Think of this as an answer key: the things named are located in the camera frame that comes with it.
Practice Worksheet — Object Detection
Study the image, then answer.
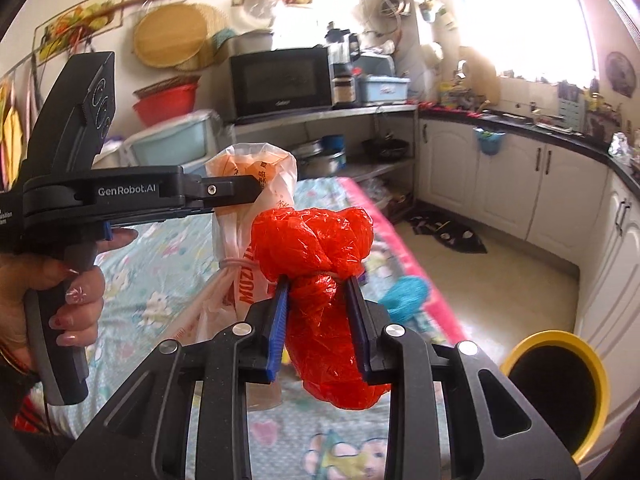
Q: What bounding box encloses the black microwave oven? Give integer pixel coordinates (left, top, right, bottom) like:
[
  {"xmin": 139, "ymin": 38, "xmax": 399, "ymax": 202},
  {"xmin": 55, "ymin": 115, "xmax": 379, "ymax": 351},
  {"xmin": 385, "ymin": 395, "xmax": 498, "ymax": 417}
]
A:
[{"xmin": 227, "ymin": 46, "xmax": 333, "ymax": 122}]

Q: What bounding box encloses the blue hanging basket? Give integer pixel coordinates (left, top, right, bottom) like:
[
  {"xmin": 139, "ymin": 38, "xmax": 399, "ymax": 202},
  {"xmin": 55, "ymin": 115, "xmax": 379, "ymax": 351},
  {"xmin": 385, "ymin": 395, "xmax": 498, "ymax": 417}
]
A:
[{"xmin": 474, "ymin": 127, "xmax": 506, "ymax": 156}]

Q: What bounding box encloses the white orange plastic bag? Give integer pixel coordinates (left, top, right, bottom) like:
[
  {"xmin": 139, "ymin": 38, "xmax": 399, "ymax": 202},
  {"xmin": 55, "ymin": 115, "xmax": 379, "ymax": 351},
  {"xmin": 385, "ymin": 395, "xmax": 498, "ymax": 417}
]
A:
[{"xmin": 160, "ymin": 143, "xmax": 297, "ymax": 344}]

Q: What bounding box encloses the round bamboo tray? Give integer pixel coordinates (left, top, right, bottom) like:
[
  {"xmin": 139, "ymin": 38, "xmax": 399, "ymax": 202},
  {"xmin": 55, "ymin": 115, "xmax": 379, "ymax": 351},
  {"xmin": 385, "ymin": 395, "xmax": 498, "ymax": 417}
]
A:
[{"xmin": 132, "ymin": 2, "xmax": 229, "ymax": 72}]

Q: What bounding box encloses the red plastic basin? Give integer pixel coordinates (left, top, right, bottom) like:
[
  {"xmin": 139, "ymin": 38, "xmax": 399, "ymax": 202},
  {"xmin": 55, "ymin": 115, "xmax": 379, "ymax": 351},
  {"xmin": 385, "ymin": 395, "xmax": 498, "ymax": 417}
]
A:
[{"xmin": 134, "ymin": 84, "xmax": 198, "ymax": 127}]

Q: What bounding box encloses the plastic drawer unit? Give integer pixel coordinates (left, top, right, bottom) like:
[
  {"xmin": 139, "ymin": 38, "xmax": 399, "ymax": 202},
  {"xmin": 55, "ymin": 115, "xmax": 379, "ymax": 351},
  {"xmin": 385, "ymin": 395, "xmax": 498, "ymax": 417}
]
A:
[{"xmin": 92, "ymin": 110, "xmax": 224, "ymax": 172}]

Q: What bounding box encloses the blue plastic box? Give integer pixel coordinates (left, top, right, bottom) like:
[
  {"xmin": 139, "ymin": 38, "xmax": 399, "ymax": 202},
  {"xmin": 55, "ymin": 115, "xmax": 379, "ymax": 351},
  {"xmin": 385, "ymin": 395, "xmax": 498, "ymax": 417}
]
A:
[{"xmin": 359, "ymin": 75, "xmax": 410, "ymax": 106}]

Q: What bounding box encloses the red plastic bag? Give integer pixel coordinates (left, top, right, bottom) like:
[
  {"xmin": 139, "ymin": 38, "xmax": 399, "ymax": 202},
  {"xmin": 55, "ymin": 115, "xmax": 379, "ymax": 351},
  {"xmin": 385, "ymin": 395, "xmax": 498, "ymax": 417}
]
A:
[{"xmin": 250, "ymin": 207, "xmax": 390, "ymax": 411}]

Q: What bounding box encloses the person left hand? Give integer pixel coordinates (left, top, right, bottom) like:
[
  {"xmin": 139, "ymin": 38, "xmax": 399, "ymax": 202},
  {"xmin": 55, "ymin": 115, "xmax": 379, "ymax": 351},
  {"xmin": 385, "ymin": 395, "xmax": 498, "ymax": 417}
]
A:
[{"xmin": 0, "ymin": 226, "xmax": 139, "ymax": 361}]

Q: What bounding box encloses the yellow rimmed trash bin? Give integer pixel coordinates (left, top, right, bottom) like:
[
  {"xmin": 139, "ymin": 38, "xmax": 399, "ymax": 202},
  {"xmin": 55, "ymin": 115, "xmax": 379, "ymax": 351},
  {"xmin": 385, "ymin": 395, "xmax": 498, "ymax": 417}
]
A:
[{"xmin": 500, "ymin": 330, "xmax": 611, "ymax": 463}]

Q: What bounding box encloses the wooden cutting board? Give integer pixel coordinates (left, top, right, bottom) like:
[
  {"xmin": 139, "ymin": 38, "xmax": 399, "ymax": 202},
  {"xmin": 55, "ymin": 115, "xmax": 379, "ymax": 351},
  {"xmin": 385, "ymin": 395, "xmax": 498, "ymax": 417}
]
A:
[{"xmin": 459, "ymin": 46, "xmax": 500, "ymax": 105}]

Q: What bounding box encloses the blue knitted cloth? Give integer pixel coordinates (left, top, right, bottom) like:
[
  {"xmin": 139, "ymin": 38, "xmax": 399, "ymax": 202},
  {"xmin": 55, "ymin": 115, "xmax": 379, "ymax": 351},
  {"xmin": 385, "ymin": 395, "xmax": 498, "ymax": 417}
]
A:
[{"xmin": 378, "ymin": 275, "xmax": 431, "ymax": 324}]

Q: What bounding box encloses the pink blanket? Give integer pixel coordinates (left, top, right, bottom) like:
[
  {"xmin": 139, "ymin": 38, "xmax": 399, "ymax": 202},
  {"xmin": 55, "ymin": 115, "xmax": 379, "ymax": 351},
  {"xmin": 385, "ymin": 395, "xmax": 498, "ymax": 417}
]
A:
[{"xmin": 337, "ymin": 177, "xmax": 466, "ymax": 344}]

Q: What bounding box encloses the cartoon print table cloth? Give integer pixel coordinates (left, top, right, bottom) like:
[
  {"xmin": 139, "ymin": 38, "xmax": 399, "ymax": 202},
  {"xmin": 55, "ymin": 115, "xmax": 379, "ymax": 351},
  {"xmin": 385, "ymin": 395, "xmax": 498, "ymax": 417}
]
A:
[{"xmin": 29, "ymin": 174, "xmax": 454, "ymax": 480}]

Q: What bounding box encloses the window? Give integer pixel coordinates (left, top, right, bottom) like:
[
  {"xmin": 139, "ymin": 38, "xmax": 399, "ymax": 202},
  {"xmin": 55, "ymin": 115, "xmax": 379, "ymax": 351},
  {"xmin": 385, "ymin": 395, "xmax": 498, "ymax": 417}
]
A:
[{"xmin": 458, "ymin": 0, "xmax": 596, "ymax": 86}]

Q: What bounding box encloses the black floor mat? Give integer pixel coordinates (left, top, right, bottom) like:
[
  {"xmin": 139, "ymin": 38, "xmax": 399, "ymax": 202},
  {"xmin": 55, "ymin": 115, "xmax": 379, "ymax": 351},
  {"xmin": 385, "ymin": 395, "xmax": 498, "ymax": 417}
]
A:
[{"xmin": 408, "ymin": 210, "xmax": 487, "ymax": 254}]

